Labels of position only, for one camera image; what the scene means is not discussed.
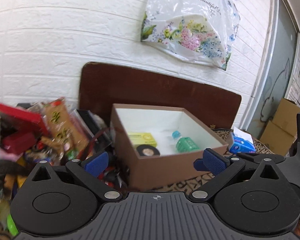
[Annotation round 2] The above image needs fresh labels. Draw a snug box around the blue white tissue pack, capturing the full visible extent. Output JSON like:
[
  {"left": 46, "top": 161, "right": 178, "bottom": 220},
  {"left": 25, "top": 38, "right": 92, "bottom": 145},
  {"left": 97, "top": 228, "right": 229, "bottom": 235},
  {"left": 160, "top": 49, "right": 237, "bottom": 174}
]
[{"left": 227, "top": 127, "right": 256, "bottom": 154}]

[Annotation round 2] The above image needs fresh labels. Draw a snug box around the cardboard box on floor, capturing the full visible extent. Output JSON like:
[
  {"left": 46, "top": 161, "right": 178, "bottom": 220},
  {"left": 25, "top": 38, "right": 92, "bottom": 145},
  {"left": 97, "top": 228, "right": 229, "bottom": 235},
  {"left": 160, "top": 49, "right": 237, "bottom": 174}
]
[{"left": 260, "top": 98, "right": 300, "bottom": 156}]

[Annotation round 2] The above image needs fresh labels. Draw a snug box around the green bottle teal cap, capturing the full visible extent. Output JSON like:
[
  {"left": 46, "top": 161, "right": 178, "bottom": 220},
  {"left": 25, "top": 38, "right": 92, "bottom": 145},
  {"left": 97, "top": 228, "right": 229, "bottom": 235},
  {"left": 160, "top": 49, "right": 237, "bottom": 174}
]
[{"left": 172, "top": 131, "right": 200, "bottom": 153}]

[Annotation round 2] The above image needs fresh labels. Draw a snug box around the brown snack packet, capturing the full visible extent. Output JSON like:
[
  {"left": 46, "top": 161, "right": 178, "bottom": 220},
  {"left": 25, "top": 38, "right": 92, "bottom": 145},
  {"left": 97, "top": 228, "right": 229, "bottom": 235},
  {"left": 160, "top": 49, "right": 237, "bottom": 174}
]
[{"left": 43, "top": 98, "right": 80, "bottom": 153}]

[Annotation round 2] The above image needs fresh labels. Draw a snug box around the yellow green small box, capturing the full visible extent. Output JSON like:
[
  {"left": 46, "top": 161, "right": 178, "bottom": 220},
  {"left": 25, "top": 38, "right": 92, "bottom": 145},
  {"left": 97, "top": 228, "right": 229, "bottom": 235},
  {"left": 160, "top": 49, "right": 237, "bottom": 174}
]
[{"left": 128, "top": 132, "right": 157, "bottom": 148}]

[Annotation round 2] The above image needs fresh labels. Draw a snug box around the black tape roll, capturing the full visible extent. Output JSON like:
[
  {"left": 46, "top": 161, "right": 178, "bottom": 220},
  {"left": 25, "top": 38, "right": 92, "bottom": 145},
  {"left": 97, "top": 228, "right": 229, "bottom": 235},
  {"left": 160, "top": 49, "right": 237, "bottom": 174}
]
[{"left": 136, "top": 145, "right": 160, "bottom": 157}]

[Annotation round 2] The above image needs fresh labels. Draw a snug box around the brown cardboard storage box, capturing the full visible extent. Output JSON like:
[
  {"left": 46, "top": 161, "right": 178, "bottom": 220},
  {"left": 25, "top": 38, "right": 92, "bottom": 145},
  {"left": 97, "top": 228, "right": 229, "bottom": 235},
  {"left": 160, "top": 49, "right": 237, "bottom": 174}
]
[{"left": 110, "top": 103, "right": 228, "bottom": 191}]

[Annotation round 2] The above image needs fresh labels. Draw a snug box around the red flat box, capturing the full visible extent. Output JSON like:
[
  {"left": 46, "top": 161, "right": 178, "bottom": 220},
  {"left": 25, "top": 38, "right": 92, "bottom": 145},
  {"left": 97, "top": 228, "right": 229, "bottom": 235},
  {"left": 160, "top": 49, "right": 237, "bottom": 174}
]
[{"left": 0, "top": 103, "right": 49, "bottom": 155}]

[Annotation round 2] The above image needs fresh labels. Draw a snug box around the dark brown wooden headboard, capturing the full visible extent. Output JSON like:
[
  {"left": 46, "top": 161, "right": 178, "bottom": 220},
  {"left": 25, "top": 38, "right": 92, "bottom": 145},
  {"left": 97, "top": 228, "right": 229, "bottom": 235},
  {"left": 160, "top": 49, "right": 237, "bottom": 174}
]
[{"left": 78, "top": 62, "right": 242, "bottom": 128}]

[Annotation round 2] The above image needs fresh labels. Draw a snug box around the floral plastic bag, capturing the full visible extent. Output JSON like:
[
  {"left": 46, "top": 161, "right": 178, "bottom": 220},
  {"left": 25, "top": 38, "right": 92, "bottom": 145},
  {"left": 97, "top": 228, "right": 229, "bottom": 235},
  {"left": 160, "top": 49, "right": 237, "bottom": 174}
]
[{"left": 140, "top": 0, "right": 240, "bottom": 70}]

